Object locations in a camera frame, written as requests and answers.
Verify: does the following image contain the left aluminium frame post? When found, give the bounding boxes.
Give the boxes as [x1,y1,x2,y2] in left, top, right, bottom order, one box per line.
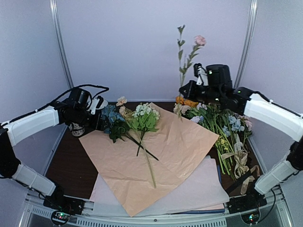
[49,0,74,88]

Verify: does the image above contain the peach wrapping paper sheet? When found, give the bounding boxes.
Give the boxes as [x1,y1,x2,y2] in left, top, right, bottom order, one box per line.
[80,106,218,217]

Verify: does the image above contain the pile of fake flowers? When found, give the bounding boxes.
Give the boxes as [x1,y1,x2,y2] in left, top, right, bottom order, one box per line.
[173,95,252,181]

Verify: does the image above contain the right aluminium frame post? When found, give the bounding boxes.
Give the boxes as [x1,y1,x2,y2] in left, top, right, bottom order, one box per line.
[234,0,258,88]

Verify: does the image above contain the white hydrangea green leaf bunch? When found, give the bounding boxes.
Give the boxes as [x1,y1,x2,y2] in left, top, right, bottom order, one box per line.
[130,103,160,147]

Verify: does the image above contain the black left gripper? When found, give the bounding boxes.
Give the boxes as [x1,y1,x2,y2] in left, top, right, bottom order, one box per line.
[70,107,111,131]

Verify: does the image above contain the beige ribbon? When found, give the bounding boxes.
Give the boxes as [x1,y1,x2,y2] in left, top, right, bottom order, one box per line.
[221,136,260,195]

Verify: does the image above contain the peach flower stem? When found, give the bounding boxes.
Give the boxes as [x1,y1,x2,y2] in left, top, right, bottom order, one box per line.
[116,96,160,188]

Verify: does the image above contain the front aluminium rail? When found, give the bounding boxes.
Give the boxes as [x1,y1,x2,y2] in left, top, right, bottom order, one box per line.
[17,187,294,227]

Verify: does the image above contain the patterned mug with yellow inside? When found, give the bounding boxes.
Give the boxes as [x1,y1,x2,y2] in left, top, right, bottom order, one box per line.
[69,122,85,137]

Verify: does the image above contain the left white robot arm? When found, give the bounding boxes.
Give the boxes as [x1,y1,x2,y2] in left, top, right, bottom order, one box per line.
[0,85,109,210]

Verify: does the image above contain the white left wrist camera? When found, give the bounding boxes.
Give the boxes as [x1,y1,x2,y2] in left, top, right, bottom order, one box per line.
[89,96,108,115]

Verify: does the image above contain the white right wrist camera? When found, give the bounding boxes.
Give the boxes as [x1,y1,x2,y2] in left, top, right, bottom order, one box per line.
[194,63,209,86]

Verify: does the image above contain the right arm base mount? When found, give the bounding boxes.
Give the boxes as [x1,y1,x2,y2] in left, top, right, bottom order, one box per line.
[227,195,267,225]

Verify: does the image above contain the stack of pastel paper sheets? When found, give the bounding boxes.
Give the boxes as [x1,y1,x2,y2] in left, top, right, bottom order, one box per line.
[89,156,230,217]

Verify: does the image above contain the blue hydrangea bunch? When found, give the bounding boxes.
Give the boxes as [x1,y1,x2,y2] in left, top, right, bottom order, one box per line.
[104,105,158,160]

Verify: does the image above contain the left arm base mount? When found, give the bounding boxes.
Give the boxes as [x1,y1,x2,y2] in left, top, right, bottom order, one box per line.
[43,196,85,226]

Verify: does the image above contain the pink flower long stem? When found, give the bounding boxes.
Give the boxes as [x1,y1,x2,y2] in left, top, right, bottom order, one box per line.
[177,24,207,122]

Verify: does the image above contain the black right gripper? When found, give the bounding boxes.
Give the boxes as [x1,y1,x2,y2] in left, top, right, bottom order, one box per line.
[179,80,223,105]

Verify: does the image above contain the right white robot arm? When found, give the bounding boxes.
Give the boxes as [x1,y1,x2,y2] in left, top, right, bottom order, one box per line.
[179,63,303,209]

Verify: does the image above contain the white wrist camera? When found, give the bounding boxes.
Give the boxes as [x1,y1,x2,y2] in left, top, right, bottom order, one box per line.
[89,96,108,115]
[194,63,209,86]

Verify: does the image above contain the aluminium frame post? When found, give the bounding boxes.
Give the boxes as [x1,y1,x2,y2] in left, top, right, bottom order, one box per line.
[234,0,258,88]
[49,0,74,88]

